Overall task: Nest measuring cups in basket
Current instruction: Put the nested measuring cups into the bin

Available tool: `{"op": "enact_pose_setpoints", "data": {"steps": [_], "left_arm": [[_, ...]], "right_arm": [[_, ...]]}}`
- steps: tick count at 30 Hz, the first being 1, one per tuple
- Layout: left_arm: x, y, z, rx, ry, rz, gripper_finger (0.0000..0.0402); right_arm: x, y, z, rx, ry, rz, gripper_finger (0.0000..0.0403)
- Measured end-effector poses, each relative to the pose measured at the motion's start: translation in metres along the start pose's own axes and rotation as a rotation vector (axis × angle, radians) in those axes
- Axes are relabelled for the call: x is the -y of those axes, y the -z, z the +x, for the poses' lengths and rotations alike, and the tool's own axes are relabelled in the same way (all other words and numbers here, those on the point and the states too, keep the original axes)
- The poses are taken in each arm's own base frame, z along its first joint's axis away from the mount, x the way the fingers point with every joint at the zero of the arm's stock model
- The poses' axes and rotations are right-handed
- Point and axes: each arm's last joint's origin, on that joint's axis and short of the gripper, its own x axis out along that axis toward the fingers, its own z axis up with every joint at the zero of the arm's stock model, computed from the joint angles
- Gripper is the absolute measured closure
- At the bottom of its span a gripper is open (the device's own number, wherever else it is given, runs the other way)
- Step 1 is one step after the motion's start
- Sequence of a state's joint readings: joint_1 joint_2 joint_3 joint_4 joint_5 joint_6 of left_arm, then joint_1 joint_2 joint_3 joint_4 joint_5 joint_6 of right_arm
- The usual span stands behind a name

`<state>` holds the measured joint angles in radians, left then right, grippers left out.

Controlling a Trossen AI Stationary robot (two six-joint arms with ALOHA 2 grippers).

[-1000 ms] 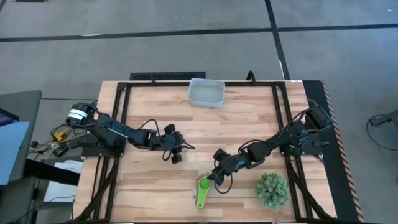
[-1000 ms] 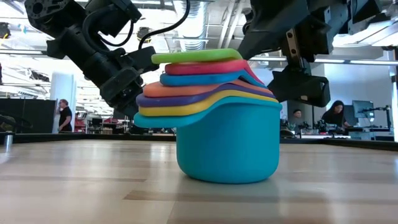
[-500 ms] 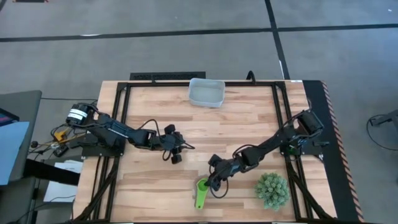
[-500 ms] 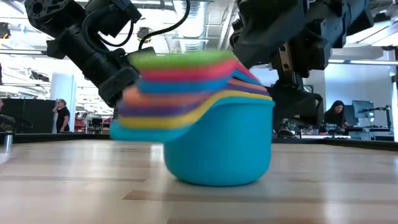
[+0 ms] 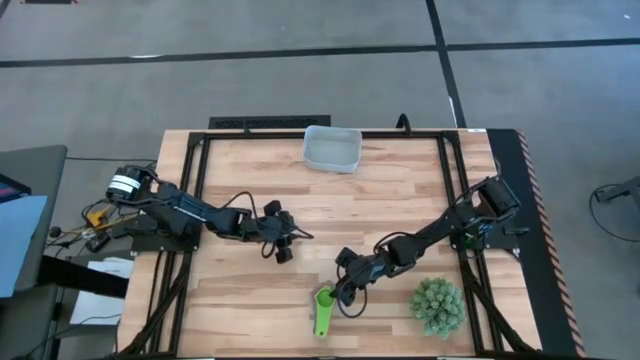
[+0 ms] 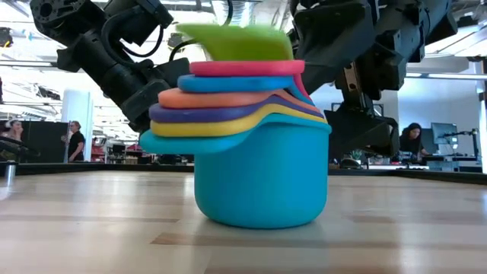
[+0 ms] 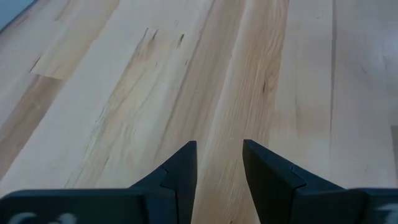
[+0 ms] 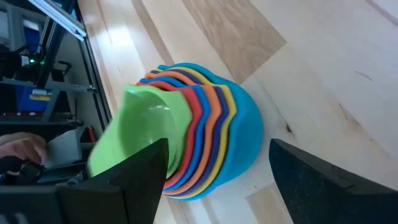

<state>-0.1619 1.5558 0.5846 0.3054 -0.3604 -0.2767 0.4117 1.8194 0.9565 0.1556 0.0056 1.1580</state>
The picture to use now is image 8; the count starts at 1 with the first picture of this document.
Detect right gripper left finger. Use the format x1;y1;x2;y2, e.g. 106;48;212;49
0;138;170;224

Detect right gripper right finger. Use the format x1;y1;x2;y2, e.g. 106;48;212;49
268;138;398;224

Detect green plastic measuring cup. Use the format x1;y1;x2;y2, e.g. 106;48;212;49
86;83;193;180

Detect purple plastic measuring cup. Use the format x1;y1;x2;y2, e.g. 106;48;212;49
150;68;231;198

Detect orange plastic measuring cup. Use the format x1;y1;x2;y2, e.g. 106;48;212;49
144;71;223;197

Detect red plastic measuring cup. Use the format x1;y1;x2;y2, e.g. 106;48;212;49
136;80;205;190

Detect medium blue measuring cup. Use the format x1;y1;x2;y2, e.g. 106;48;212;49
139;77;213;193

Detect large light blue measuring cup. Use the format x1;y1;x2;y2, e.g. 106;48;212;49
157;62;265;203

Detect white paper sheets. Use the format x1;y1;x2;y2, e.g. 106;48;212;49
45;128;84;169

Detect person's hand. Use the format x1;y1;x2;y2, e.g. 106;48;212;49
0;131;48;166

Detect blue storage bin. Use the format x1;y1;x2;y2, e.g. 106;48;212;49
14;85;52;113

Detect black aluminium table frame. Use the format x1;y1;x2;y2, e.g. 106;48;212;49
37;0;113;129

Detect silver aluminium rail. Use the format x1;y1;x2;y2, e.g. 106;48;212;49
27;0;88;42

